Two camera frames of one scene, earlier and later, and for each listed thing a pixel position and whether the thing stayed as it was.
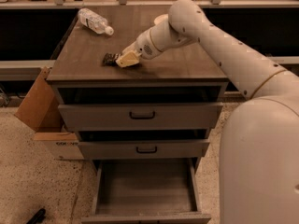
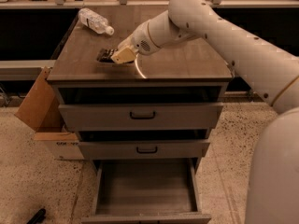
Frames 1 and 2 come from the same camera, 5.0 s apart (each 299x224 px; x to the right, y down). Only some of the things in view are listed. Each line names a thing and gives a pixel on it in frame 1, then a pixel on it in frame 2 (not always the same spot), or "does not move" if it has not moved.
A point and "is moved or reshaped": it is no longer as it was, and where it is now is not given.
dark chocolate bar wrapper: [109, 59] is moved or reshaped
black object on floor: [37, 217] does not move
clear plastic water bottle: [94, 21] does not move
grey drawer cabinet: [147, 123] does not move
